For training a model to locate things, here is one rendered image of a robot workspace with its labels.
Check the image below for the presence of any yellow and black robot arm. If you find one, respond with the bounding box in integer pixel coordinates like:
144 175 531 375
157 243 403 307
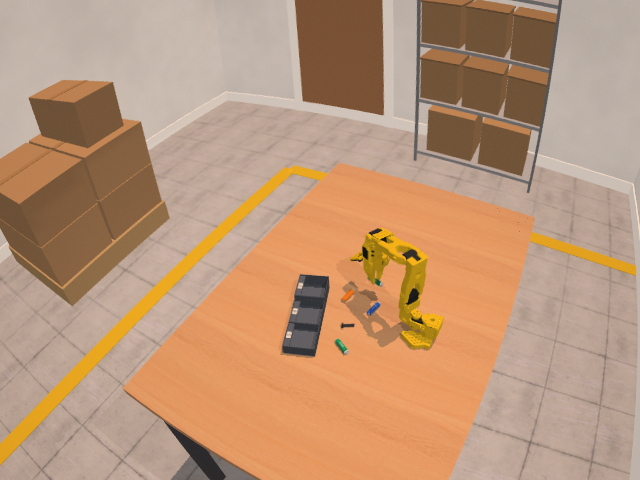
362 228 442 350

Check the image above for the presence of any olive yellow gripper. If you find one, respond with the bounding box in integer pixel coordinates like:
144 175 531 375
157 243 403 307
350 252 390 284

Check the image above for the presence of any orange aa battery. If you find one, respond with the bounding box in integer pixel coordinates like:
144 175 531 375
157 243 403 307
341 288 355 302

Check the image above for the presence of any blue aa battery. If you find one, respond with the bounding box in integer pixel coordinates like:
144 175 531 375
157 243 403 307
367 301 381 316

